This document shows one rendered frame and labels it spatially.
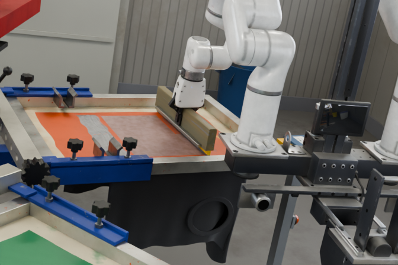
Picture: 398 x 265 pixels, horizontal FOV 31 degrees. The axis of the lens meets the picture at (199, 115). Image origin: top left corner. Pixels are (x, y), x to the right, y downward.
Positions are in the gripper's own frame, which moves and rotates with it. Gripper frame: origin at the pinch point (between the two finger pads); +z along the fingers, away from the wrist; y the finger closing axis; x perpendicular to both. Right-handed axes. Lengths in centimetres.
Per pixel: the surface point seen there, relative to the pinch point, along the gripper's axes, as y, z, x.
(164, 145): -10.6, 4.6, -10.1
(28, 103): -46, 6, 25
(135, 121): -12.3, 6.2, 10.7
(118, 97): -14.0, 3.6, 25.1
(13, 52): 18, 95, 298
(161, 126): -4.9, 5.9, 5.6
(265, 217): 114, 109, 87
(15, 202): -67, -3, -47
